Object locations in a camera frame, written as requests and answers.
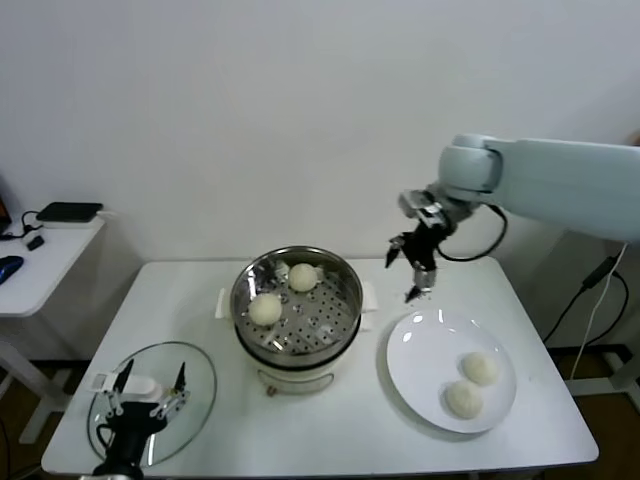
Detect white side table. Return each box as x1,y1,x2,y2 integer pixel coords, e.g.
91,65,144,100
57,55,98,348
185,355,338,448
0,214,107,446

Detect stainless steel steamer basket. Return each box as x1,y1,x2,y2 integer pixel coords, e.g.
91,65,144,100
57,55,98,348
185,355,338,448
230,245,364,355

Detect black power adapter cable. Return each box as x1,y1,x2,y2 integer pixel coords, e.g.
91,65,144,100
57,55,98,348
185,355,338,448
542,255,629,347

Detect thin black desk cable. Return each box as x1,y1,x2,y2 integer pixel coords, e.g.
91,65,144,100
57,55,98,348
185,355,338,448
0,210,45,243

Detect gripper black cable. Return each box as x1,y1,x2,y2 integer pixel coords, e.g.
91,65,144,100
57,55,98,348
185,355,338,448
434,202,509,263
97,423,118,454

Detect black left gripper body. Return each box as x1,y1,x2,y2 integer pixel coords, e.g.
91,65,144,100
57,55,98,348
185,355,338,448
97,399,169,476

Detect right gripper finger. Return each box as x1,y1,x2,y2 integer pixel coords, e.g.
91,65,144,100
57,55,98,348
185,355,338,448
384,233,408,269
403,267,439,304

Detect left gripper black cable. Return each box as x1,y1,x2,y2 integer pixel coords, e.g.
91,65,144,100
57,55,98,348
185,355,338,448
97,423,118,454

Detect flat white box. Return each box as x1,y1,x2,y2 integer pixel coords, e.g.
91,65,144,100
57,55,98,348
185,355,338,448
39,210,119,232

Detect blue computer mouse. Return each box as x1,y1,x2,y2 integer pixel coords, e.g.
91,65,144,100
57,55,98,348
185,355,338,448
0,255,25,286

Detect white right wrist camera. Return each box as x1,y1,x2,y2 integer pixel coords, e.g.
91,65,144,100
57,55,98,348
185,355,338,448
398,188,444,226

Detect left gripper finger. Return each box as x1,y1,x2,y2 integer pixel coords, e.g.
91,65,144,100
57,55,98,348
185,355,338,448
102,357,135,416
152,361,192,417

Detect flat black box device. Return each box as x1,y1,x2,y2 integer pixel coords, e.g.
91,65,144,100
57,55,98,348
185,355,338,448
37,202,104,224

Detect white lid handle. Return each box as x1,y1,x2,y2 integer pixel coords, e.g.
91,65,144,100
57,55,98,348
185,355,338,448
88,372,164,402

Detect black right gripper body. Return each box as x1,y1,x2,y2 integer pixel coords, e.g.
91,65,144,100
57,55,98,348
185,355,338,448
402,219,454,274

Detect white desk with frame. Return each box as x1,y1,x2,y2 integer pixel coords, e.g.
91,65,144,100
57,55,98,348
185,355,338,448
564,239,640,397

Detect white round plate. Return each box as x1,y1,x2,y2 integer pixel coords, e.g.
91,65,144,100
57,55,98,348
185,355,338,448
385,308,518,434

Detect dark laptop edge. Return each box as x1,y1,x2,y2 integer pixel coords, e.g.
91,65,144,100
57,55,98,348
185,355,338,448
0,172,13,236

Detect white electric cooker pot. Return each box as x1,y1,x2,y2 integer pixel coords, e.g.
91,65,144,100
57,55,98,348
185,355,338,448
214,282,380,399

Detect white steamed baozi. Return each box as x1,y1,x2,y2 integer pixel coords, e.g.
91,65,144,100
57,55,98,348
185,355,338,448
288,263,319,293
248,293,283,327
443,381,486,419
459,352,502,387

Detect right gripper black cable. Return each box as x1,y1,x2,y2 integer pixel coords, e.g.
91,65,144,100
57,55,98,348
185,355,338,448
434,202,509,263

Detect round glass pot lid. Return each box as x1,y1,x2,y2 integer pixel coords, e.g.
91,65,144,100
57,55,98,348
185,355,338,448
86,341,218,470

